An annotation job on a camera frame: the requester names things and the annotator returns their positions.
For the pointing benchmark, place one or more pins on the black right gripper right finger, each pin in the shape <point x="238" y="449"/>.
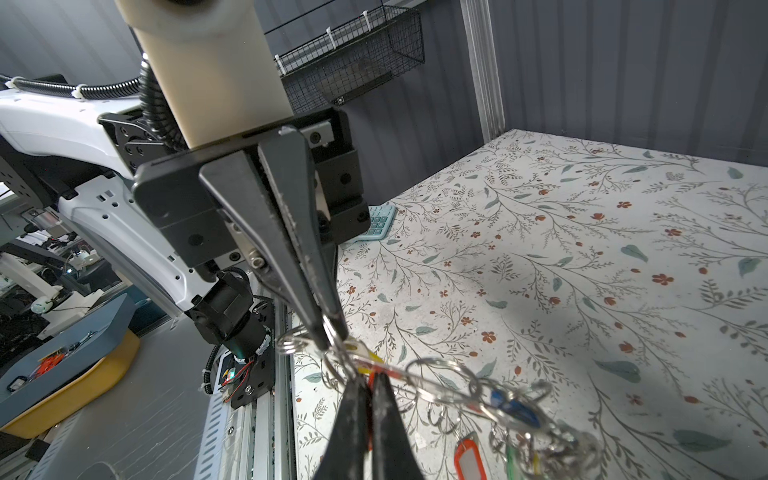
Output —
<point x="392" y="455"/>

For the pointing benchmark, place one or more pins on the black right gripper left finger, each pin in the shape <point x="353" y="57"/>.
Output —
<point x="348" y="443"/>

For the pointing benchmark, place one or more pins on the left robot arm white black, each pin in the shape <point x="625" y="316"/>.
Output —
<point x="77" y="149"/>

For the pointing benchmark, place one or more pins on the black wire basket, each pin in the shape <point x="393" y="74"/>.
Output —
<point x="348" y="61"/>

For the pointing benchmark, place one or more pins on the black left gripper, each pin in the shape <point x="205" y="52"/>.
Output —
<point x="272" y="201"/>

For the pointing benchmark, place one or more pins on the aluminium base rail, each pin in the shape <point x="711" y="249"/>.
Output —
<point x="255" y="441"/>

